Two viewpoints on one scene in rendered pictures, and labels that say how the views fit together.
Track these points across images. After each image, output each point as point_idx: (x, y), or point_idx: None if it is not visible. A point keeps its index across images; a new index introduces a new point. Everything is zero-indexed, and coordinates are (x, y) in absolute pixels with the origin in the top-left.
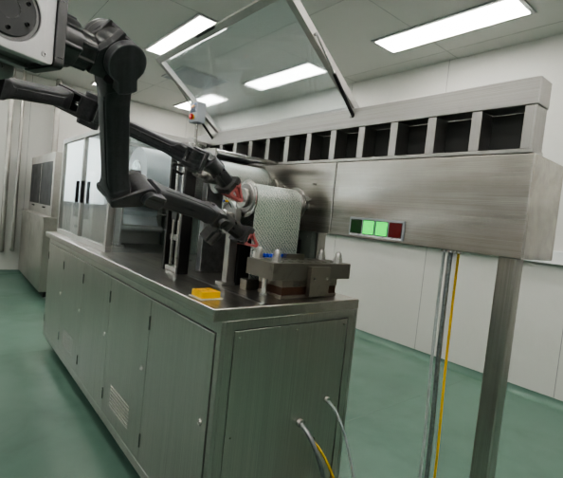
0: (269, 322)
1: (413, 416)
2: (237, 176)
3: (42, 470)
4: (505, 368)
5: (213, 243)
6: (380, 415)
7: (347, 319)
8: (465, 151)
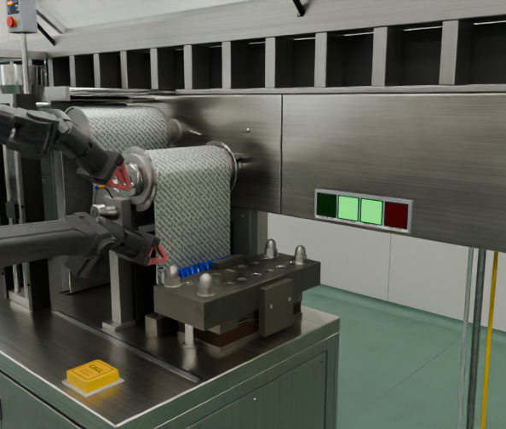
0: (210, 408)
1: (405, 415)
2: (116, 151)
3: None
4: None
5: (91, 274)
6: (361, 423)
7: (325, 352)
8: None
